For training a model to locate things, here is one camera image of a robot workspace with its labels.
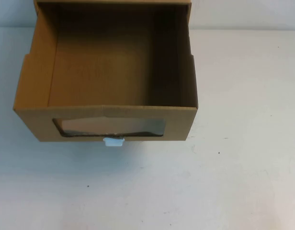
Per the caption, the white plastic drawer handle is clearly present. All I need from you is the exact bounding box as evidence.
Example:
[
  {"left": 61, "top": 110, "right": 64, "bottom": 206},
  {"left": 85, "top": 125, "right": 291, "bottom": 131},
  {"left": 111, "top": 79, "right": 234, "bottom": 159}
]
[{"left": 102, "top": 137, "right": 125, "bottom": 148}]

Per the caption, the cardboard drawer with large window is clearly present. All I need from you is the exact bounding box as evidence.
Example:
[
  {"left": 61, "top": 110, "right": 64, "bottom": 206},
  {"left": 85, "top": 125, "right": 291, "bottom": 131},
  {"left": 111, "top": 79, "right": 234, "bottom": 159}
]
[{"left": 12, "top": 1, "right": 200, "bottom": 143}]

